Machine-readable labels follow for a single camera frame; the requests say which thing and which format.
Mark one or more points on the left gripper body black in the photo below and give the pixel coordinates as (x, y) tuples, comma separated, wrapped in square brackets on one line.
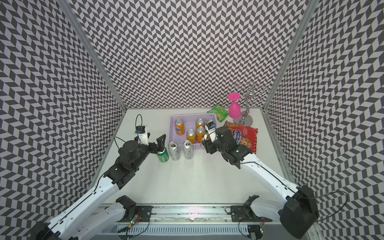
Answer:
[(145, 150)]

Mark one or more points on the green snack packet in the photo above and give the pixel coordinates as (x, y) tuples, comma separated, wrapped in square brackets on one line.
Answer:
[(220, 112)]

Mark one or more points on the red candy bag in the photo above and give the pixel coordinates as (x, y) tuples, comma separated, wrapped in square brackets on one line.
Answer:
[(244, 135)]

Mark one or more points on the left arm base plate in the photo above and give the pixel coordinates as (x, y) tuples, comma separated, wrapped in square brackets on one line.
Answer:
[(144, 212)]

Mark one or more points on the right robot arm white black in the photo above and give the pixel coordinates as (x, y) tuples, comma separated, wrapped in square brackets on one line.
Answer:
[(294, 207)]

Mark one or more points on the orange fanta can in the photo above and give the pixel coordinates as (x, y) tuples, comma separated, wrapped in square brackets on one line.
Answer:
[(179, 127), (191, 136)]

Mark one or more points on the aluminium mounting rail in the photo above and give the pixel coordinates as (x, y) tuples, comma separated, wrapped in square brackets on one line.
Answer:
[(193, 222)]

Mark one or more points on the chrome glass holder stand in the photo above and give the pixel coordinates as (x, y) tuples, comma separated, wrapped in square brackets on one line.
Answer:
[(252, 93)]

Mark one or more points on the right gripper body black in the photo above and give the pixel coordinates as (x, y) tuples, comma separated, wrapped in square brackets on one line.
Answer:
[(221, 148)]

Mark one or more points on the orange soda can back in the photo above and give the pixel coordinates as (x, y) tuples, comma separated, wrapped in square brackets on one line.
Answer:
[(200, 124)]

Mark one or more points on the green soda can silver top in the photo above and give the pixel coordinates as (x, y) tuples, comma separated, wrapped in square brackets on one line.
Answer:
[(163, 156)]

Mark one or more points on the white monster can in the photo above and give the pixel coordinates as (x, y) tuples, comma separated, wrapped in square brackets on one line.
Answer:
[(174, 151), (188, 149)]

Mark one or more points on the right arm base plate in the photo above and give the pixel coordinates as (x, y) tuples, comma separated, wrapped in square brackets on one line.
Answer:
[(243, 214)]

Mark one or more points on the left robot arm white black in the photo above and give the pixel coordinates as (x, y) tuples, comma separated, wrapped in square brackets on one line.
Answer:
[(76, 222)]

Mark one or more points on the orange schweppes can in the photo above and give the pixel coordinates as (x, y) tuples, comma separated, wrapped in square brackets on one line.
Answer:
[(200, 131)]

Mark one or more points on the pink wine glass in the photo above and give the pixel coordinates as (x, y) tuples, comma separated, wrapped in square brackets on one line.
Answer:
[(234, 108)]

